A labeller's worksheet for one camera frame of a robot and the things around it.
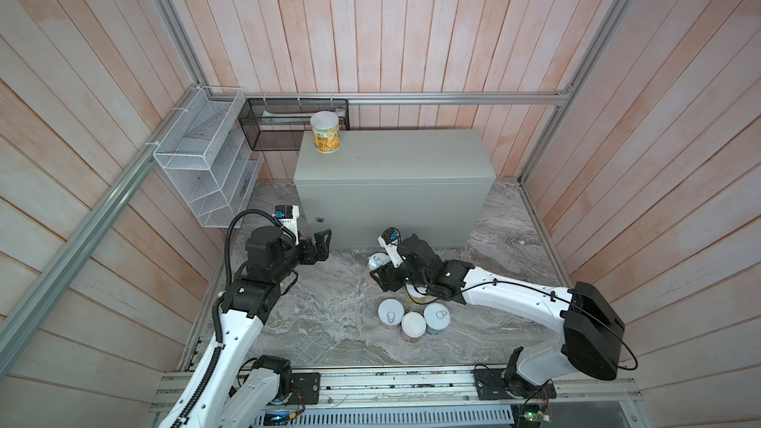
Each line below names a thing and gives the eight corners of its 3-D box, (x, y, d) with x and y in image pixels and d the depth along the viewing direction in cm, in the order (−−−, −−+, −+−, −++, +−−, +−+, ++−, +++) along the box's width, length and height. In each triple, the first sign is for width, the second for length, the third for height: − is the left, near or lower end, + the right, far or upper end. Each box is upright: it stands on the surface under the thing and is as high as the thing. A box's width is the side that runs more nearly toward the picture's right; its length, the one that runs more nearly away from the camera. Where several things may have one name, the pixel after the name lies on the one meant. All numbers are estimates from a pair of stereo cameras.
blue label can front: (422, 336, 84) (426, 329, 79) (420, 310, 89) (423, 302, 83) (448, 336, 84) (452, 329, 79) (444, 310, 89) (448, 302, 84)
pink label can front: (374, 324, 85) (374, 318, 81) (383, 302, 90) (384, 295, 85) (396, 334, 84) (397, 328, 79) (405, 311, 88) (406, 304, 83)
